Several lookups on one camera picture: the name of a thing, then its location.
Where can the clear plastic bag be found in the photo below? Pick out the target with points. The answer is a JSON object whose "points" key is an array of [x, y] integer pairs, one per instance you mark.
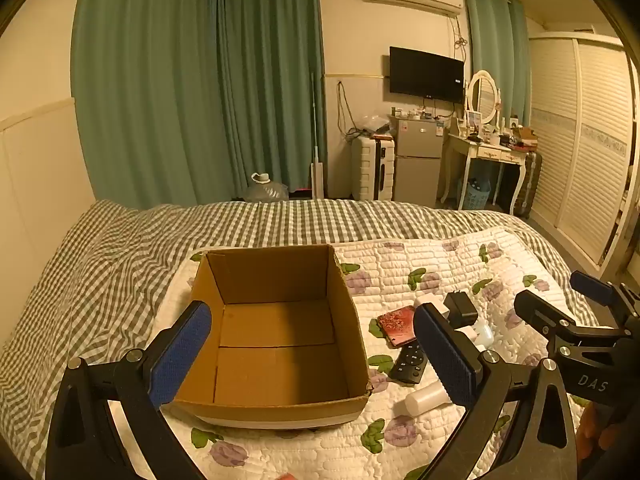
{"points": [[374, 122]]}

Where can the white plastic bottle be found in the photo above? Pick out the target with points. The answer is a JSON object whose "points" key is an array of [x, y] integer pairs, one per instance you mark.
{"points": [[425, 400]]}

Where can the small translucent bottle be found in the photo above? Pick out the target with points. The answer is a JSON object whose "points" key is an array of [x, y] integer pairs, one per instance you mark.
{"points": [[485, 335]]}

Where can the wide green curtain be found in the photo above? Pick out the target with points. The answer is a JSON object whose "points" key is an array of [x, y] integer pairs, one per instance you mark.
{"points": [[145, 85]]}

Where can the white charger block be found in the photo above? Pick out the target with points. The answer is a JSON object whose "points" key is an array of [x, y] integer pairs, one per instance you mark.
{"points": [[431, 302]]}

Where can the clear water jug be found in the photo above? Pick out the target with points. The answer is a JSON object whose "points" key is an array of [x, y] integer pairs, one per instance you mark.
{"points": [[267, 189]]}

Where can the white louvred wardrobe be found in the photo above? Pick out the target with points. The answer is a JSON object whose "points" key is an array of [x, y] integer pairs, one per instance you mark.
{"points": [[585, 135]]}

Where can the black wall television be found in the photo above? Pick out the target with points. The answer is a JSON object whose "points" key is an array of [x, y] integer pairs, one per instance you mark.
{"points": [[425, 72]]}

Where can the small picture frame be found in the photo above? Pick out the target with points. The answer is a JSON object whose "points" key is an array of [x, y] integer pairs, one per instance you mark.
{"points": [[473, 118]]}

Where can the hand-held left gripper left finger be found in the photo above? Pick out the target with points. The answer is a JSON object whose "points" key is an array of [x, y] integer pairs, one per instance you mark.
{"points": [[182, 355]]}

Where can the black power adapter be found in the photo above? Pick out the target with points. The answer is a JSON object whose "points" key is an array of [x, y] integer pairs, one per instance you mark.
{"points": [[460, 307]]}

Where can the person's right hand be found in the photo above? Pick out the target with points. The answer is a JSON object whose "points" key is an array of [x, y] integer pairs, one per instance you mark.
{"points": [[602, 430]]}

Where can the narrow green curtain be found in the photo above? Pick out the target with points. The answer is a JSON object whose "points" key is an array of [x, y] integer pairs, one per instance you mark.
{"points": [[495, 50]]}

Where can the white dressing table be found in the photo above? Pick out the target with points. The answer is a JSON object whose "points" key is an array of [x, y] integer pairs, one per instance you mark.
{"points": [[492, 152]]}

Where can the dark suitcase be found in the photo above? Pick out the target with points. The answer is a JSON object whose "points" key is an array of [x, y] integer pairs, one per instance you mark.
{"points": [[529, 182]]}

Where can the black remote control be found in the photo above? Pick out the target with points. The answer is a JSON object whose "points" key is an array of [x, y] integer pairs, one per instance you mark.
{"points": [[407, 362]]}

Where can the oval white vanity mirror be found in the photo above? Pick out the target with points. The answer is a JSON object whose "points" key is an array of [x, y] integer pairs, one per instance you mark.
{"points": [[484, 95]]}

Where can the white floral quilt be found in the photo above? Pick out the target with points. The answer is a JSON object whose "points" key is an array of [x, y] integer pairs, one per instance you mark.
{"points": [[415, 270]]}

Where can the blue basket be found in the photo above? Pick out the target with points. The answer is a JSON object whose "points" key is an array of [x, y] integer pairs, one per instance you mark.
{"points": [[475, 194]]}

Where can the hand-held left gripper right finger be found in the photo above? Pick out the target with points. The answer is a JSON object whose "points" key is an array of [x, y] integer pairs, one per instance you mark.
{"points": [[445, 360]]}

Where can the white flat mop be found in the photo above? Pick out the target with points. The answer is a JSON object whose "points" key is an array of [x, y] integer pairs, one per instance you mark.
{"points": [[316, 175]]}

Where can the white suitcase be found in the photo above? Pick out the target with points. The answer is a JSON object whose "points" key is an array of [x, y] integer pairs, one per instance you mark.
{"points": [[367, 167]]}

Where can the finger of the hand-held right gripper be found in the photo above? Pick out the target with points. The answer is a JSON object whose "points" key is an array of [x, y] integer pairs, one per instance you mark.
{"points": [[592, 285], [540, 310]]}

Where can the silver small fridge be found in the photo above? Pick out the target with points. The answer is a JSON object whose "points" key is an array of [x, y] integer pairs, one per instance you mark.
{"points": [[417, 160]]}

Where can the brown cardboard box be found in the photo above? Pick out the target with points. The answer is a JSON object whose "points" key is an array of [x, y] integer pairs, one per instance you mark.
{"points": [[275, 360]]}

